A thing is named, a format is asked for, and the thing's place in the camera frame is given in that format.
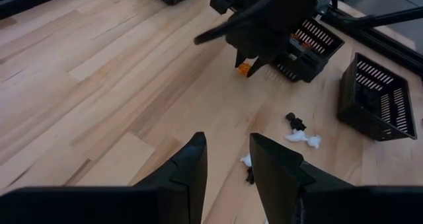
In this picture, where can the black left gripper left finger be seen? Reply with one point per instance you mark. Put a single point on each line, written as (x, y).
(165, 201)

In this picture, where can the black metal table frame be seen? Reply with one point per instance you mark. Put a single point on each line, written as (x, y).
(390, 50)

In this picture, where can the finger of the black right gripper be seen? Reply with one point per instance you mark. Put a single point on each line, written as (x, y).
(256, 68)
(240, 59)

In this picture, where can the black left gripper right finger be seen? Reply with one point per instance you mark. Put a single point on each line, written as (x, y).
(297, 201)

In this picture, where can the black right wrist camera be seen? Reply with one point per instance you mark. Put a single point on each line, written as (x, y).
(226, 1)

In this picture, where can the white plastic ghost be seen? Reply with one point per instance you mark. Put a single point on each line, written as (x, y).
(314, 141)
(246, 160)
(297, 136)

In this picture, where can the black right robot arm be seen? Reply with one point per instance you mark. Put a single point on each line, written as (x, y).
(396, 16)

